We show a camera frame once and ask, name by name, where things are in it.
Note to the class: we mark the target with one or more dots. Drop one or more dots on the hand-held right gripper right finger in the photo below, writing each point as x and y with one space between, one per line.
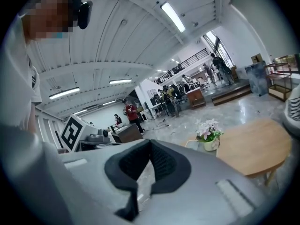
206 196

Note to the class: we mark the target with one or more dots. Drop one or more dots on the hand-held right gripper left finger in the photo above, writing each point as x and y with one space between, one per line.
98 184

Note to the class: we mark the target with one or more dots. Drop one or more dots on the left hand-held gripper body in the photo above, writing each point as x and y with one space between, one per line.
72 132

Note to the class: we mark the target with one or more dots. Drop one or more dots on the wooden coffee table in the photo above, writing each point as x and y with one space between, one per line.
253 144

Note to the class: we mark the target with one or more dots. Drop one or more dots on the ceiling tube light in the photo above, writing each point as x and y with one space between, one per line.
120 81
173 16
64 93

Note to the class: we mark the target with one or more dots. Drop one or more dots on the potted pink flowers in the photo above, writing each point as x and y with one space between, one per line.
211 145

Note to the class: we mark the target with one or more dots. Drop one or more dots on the dark wooden side table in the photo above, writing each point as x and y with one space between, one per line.
130 132

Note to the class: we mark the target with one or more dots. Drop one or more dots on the person's light grey shirt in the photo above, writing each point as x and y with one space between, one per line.
16 78

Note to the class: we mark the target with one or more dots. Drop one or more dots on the brown wooden cabinet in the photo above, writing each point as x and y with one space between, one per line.
196 99

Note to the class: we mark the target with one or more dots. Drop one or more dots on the dark wooden steps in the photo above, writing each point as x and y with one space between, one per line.
230 95

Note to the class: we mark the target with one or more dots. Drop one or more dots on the white round floor sofa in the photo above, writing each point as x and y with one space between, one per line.
289 123

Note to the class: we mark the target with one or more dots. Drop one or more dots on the person's head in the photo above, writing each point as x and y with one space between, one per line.
47 15

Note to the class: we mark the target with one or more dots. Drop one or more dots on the black white striped cushion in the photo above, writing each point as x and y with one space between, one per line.
295 109

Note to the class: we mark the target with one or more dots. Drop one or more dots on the grey marble panel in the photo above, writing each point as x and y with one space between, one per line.
256 78

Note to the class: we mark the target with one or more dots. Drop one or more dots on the black metal railing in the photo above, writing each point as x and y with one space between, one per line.
194 58

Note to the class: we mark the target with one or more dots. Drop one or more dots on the cardboard box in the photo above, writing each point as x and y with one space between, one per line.
256 58

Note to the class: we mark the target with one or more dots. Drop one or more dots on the black head camera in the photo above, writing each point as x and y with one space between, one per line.
84 15

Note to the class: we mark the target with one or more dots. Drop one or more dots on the metal frame shelf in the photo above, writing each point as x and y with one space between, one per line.
277 91

